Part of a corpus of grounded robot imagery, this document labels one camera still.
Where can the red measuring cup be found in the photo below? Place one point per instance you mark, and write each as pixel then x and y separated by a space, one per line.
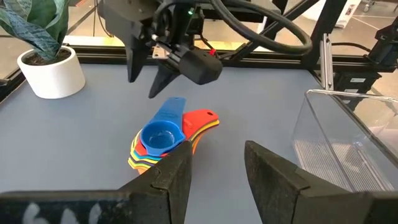
pixel 199 119

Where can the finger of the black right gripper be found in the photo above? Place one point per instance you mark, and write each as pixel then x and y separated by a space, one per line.
pixel 136 59
pixel 163 81

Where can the white round plant pot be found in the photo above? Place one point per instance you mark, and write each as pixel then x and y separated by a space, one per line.
pixel 53 77

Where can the white pedestal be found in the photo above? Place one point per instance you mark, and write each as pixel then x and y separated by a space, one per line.
pixel 351 15

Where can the clear plastic basket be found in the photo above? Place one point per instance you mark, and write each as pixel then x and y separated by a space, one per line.
pixel 342 161

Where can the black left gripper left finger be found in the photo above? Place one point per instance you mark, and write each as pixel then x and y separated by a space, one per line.
pixel 124 205

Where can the silver metal bracket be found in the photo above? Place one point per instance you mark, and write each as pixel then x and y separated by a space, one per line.
pixel 326 62

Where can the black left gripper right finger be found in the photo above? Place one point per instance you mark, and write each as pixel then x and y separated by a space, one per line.
pixel 295 202

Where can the blue measuring cup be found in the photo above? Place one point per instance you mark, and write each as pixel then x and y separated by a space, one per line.
pixel 161 137

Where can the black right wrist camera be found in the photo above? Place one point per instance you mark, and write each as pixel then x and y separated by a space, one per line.
pixel 202 67

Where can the green striped succulent plant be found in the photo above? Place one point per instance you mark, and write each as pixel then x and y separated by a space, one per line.
pixel 34 28

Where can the black labelled control box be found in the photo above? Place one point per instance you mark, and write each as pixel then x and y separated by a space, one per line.
pixel 354 82

